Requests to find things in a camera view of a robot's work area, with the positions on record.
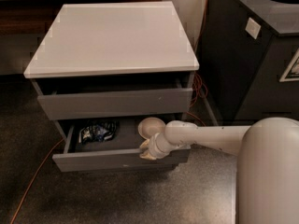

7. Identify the grey drawer cabinet white top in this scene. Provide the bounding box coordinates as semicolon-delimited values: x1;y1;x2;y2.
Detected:
23;1;200;173

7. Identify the orange cable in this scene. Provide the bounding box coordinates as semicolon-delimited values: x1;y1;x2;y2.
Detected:
8;0;218;224

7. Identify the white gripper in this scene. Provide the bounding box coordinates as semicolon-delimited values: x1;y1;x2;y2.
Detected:
139;133;182;161

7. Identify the white bowl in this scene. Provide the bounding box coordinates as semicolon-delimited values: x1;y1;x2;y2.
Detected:
137;117;165;139

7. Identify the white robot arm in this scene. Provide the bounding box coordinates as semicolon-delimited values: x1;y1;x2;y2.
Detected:
138;118;299;224

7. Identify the blue chip bag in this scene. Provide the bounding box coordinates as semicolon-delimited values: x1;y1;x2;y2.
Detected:
78;121;118;145

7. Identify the white label on bin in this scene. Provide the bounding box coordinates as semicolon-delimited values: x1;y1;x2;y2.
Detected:
245;18;261;39

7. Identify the black trash bin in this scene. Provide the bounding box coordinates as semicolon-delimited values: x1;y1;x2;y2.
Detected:
197;0;299;125

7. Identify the grey drawer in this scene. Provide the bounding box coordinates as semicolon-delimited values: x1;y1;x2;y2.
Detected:
37;88;192;120
52;116;191;172

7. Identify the grey top drawer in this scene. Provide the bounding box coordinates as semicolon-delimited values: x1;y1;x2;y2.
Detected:
37;88;192;120

